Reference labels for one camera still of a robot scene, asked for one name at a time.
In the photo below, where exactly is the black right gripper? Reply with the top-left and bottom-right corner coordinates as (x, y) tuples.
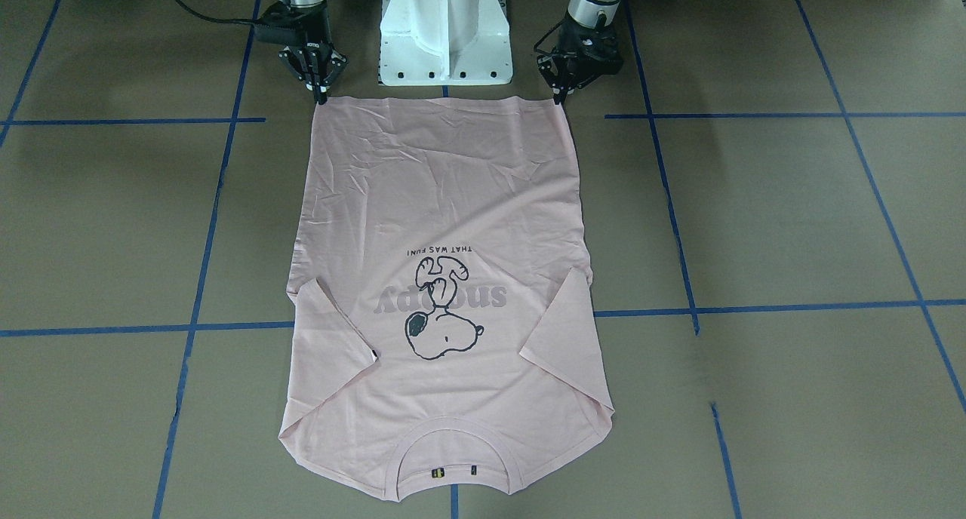
(255, 1), (349, 104)

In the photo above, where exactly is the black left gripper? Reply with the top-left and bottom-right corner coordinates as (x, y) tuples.
(534, 14), (624, 106)

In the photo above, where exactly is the pink snoopy t-shirt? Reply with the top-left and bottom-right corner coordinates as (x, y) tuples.
(278, 97), (614, 502)

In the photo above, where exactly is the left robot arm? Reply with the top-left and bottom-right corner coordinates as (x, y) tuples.
(534, 0), (624, 104)

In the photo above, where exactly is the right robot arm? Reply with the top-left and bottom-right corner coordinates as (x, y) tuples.
(254, 0), (348, 106)

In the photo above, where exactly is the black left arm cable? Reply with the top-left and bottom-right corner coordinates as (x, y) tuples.
(533, 17), (571, 61)

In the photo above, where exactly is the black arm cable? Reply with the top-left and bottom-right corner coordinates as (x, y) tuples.
(157, 0), (281, 26)
(533, 17), (571, 61)

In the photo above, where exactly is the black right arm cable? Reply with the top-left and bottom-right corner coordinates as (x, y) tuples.
(157, 0), (281, 26)

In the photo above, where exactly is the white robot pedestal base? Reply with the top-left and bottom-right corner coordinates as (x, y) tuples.
(377, 0), (514, 87)

